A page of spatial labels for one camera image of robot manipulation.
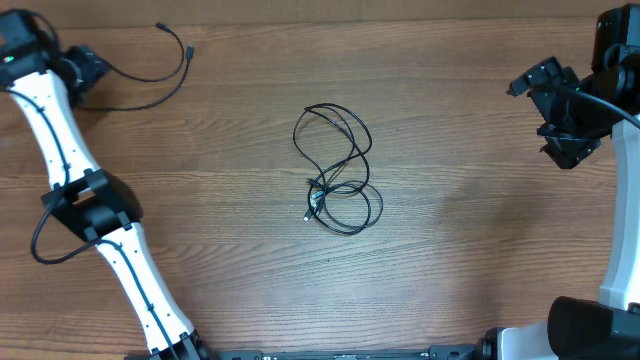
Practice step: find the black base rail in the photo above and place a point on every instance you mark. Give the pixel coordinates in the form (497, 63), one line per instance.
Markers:
(435, 352)

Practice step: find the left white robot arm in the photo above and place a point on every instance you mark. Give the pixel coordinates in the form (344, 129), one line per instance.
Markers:
(48, 83)

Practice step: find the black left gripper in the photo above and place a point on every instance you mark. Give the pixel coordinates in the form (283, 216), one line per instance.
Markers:
(92, 64)

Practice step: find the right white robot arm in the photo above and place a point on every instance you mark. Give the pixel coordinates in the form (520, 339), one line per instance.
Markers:
(608, 326)

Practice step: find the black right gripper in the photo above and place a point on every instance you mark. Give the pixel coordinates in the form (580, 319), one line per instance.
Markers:
(569, 149)

